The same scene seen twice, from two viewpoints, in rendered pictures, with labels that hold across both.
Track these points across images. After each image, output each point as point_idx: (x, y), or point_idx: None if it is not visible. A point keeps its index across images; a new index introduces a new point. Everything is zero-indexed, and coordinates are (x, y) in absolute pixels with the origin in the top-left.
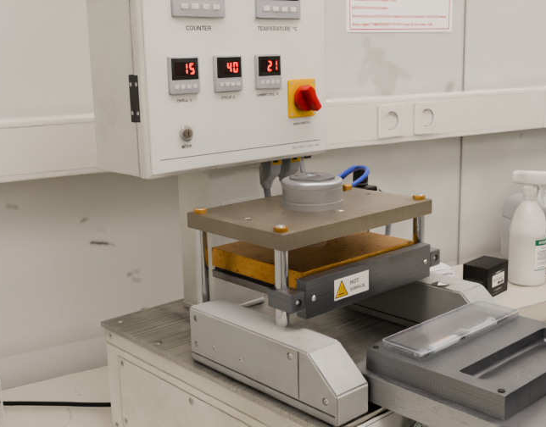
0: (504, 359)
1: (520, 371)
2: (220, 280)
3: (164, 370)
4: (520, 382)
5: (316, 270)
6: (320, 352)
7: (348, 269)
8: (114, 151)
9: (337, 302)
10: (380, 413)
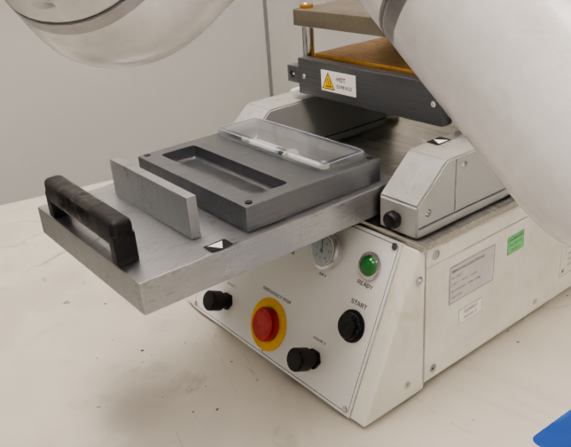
0: (238, 174)
1: (179, 163)
2: None
3: None
4: (157, 162)
5: (326, 57)
6: (252, 107)
7: (335, 66)
8: None
9: (325, 93)
10: None
